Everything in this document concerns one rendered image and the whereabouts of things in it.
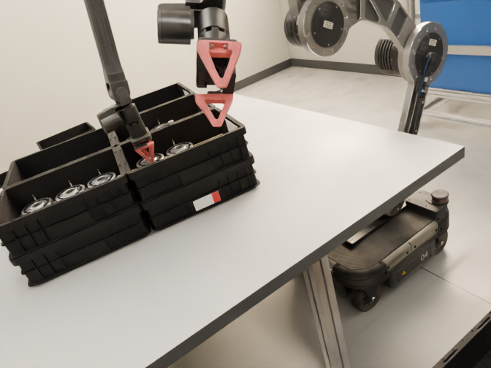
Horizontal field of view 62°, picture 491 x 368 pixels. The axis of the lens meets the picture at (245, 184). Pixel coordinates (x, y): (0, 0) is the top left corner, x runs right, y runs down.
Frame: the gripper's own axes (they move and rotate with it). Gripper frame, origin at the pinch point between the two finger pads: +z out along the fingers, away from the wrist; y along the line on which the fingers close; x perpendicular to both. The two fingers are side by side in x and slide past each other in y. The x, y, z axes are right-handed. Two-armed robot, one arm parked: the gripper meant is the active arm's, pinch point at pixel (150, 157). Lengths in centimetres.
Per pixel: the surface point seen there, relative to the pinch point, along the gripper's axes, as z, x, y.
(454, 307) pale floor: 90, 85, 46
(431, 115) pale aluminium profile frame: 83, 181, -83
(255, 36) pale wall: 48, 155, -351
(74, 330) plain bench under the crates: 15, -32, 52
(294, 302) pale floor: 88, 31, 9
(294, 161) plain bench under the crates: 19, 48, 11
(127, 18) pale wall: -21, 20, -316
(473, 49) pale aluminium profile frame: 36, 189, -54
